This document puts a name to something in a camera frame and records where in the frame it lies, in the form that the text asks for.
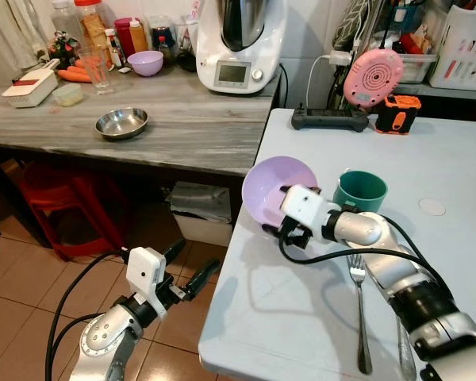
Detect orange carrots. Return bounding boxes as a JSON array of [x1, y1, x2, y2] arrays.
[[56, 57, 94, 84]]

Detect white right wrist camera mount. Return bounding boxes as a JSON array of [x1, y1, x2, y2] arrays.
[[279, 184, 336, 233]]

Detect small purple bowl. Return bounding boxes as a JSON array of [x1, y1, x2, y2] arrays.
[[127, 50, 165, 78]]

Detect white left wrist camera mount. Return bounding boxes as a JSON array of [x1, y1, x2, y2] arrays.
[[125, 247, 170, 316]]

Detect stainless steel bowl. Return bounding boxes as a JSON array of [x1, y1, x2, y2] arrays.
[[94, 106, 150, 141]]

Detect white kitchen machine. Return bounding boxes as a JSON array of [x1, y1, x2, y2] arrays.
[[194, 0, 289, 96]]

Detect orange sauce bottle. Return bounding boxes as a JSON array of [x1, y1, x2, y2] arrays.
[[129, 17, 150, 54]]

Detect red plastic stool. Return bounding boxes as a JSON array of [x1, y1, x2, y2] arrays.
[[14, 161, 129, 260]]

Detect white plastic basket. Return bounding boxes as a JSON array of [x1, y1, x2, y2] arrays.
[[428, 6, 476, 92]]

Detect small clear plastic container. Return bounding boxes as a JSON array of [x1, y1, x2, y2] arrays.
[[51, 83, 85, 107]]

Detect steel spoon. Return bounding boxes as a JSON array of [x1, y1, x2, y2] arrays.
[[396, 316, 418, 381]]

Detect clear storage box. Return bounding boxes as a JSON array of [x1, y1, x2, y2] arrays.
[[397, 51, 439, 85]]

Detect green plastic cup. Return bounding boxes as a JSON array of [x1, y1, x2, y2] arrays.
[[333, 170, 389, 215]]

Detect orange and black device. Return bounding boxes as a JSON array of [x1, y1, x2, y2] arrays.
[[375, 94, 422, 137]]

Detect white box grater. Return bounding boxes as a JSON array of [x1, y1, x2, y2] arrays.
[[1, 58, 62, 108]]

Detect white bin with grey bag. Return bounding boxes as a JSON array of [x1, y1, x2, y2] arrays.
[[167, 180, 236, 248]]

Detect large purple plastic bowl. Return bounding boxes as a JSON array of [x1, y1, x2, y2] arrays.
[[242, 156, 323, 237]]

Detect red canister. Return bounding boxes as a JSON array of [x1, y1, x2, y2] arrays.
[[113, 17, 138, 57]]

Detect dark glass jar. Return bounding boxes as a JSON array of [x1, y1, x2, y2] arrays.
[[149, 16, 180, 66]]

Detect small flower ornament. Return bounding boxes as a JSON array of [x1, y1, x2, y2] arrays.
[[48, 31, 79, 65]]

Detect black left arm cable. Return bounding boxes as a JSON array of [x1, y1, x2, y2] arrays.
[[45, 252, 132, 381]]

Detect grey curtain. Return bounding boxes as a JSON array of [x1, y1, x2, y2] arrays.
[[0, 0, 50, 71]]

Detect white round coaster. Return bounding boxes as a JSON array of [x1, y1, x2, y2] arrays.
[[419, 198, 447, 217]]

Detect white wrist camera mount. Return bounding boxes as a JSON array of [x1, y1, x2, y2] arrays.
[[279, 184, 336, 233], [125, 247, 170, 316]]

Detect red lidded snack jar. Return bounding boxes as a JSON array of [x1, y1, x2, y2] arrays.
[[73, 0, 112, 50]]

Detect clear plastic bottle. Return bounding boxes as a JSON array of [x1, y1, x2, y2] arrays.
[[51, 0, 83, 48]]

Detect pink round device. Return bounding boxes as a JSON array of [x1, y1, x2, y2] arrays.
[[343, 48, 405, 110]]

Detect white charger with cable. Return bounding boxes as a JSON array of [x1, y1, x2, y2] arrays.
[[305, 50, 355, 109]]

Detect clear drinking glass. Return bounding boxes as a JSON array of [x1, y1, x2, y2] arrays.
[[80, 45, 114, 95]]

